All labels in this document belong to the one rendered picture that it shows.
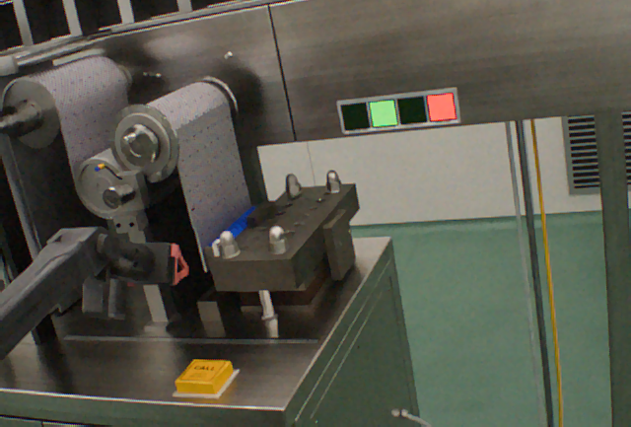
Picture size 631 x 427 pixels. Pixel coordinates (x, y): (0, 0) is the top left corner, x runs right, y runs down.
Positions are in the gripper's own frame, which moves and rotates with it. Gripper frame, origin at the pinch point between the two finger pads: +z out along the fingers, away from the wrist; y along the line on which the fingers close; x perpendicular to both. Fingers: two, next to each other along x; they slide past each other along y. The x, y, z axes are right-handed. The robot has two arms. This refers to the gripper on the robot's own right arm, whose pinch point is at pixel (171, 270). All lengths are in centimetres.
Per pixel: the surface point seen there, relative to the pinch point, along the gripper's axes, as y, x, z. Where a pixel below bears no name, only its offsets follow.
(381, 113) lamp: 29, 35, 28
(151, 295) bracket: -10.1, -3.3, 9.3
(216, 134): -0.1, 28.7, 13.3
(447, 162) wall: -9, 93, 269
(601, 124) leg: 72, 35, 48
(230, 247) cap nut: 7.7, 5.0, 7.1
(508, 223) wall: 20, 62, 287
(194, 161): 0.0, 21.2, 5.8
